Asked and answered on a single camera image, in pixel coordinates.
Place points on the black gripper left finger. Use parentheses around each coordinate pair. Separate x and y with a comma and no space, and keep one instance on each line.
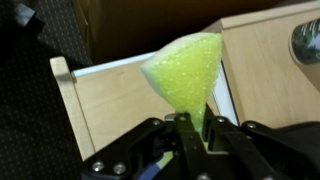
(143,146)

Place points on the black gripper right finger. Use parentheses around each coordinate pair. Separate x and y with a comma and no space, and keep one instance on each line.
(253,150)

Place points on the yellow sponge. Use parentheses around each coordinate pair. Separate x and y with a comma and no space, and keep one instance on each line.
(186,73)

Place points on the wooden drawer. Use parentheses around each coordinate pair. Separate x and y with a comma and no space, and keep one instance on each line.
(116,100)

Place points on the wooden cabinet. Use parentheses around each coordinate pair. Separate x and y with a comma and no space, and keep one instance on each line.
(266,83)

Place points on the spray bottle with red trigger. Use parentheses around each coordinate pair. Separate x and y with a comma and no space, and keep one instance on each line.
(308,41)

